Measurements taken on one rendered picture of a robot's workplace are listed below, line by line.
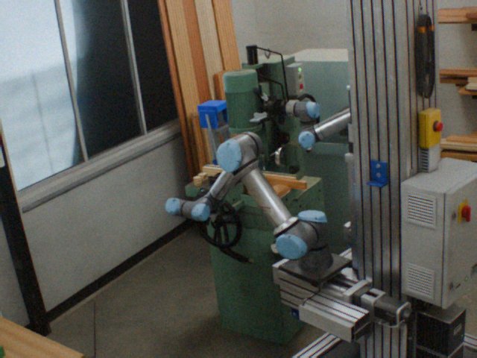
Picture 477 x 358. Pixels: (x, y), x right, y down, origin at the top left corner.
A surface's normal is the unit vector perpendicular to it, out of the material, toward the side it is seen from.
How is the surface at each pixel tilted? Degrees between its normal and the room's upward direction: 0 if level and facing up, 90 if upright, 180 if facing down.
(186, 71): 87
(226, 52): 86
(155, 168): 90
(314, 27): 90
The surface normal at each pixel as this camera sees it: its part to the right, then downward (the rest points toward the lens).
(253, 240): -0.55, 0.34
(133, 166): 0.84, 0.10
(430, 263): -0.73, 0.30
